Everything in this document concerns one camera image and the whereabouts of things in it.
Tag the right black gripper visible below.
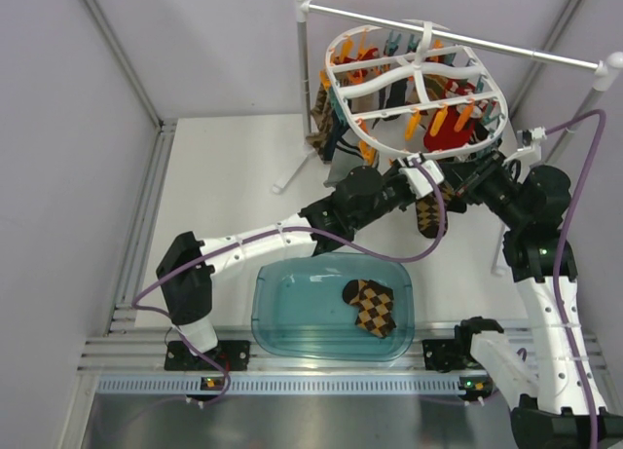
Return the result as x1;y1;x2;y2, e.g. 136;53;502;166
435;148;528;229

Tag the brown argyle sock front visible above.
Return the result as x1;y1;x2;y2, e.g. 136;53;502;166
415;195;441;240

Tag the brown argyle sock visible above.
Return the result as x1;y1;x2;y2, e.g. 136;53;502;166
415;195;441;240
342;280;396;340

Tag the white oval clip hanger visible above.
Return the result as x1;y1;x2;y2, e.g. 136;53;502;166
320;22;508;164

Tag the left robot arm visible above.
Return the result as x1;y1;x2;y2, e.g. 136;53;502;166
156;163;437;368

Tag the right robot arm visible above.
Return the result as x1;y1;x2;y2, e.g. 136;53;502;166
442;152;622;448

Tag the red sock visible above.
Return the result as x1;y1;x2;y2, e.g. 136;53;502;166
423;105;479;152

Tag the grey striped sock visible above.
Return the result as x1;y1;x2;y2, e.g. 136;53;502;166
323;146;364;188

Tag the brown patterned hanging sock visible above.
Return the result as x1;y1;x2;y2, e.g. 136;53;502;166
306;85;340;164

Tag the brown argyle sock back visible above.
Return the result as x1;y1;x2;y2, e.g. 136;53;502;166
342;280;396;340

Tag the teal plastic basin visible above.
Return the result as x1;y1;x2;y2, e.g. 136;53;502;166
251;253;415;361

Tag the white drying rack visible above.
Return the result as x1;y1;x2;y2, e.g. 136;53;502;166
270;0;623;278

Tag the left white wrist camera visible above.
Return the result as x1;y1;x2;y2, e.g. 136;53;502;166
398;155;445;199

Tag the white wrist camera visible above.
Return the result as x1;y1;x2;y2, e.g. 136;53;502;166
398;155;445;199
514;127;547;161

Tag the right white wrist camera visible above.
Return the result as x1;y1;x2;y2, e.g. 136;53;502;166
514;127;547;161

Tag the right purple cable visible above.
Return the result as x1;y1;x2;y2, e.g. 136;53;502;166
544;108;609;449

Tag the purple cable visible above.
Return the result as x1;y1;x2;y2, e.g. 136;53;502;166
130;159;449;406
544;108;609;449

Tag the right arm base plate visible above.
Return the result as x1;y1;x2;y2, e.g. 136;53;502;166
421;339;480;373

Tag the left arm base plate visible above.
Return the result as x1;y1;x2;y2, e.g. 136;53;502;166
164;340;250;372

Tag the perforated cable duct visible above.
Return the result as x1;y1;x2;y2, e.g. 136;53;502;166
97;373;493;398

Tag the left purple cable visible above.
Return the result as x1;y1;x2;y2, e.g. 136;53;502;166
130;159;449;406

